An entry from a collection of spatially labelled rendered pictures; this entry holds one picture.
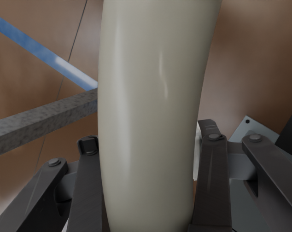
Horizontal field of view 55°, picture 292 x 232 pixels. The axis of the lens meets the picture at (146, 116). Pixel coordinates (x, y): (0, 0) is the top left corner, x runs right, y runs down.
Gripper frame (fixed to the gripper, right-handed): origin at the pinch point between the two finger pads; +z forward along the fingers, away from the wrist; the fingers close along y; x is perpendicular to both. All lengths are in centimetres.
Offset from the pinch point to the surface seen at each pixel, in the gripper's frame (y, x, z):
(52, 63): -71, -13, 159
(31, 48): -85, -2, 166
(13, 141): -52, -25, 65
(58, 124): -45, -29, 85
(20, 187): -131, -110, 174
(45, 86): -81, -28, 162
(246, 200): 20, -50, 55
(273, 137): 46, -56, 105
